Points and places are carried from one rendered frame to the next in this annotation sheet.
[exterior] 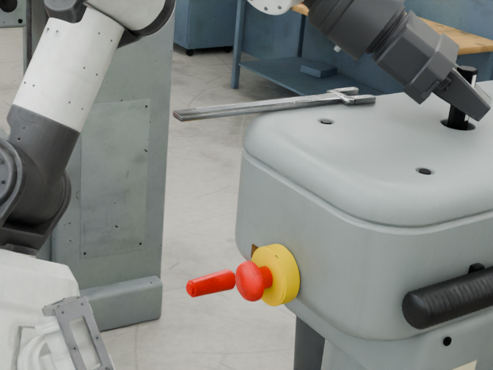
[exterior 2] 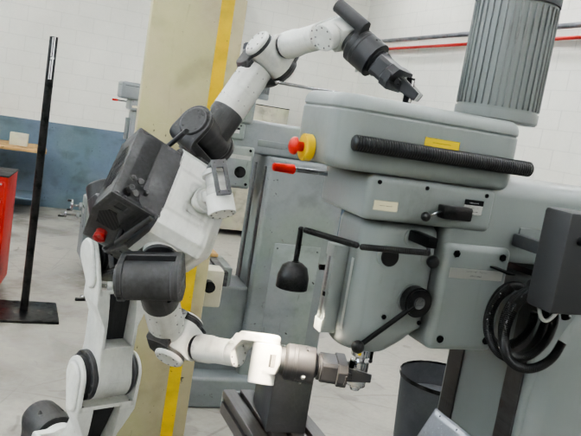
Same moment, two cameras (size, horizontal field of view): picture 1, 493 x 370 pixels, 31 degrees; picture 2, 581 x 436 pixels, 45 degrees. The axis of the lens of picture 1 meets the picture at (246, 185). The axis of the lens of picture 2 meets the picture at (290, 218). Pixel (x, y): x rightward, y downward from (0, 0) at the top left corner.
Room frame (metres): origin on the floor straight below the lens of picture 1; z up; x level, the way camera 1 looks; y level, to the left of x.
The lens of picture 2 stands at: (-0.76, -0.41, 1.82)
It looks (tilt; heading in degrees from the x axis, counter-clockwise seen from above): 8 degrees down; 14
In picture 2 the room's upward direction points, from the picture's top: 9 degrees clockwise
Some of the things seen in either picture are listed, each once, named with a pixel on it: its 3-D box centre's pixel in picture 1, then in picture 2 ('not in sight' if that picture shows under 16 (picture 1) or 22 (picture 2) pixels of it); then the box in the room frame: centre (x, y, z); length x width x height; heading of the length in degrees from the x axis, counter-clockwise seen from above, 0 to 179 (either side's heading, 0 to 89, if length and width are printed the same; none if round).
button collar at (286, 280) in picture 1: (274, 274); (306, 147); (0.77, -0.04, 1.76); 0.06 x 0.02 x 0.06; 36
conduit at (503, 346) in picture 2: not in sight; (515, 319); (0.90, -0.55, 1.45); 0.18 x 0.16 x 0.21; 126
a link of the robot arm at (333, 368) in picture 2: not in sight; (320, 367); (0.88, -0.13, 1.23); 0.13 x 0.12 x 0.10; 17
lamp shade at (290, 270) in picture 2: not in sight; (293, 274); (0.76, -0.06, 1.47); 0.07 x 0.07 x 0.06
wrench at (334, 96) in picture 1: (276, 104); (324, 90); (0.90, -0.02, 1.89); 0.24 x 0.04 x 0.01; 124
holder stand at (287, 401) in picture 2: not in sight; (282, 386); (1.27, 0.04, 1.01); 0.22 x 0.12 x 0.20; 28
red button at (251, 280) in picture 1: (254, 280); (296, 145); (0.76, -0.02, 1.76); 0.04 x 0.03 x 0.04; 36
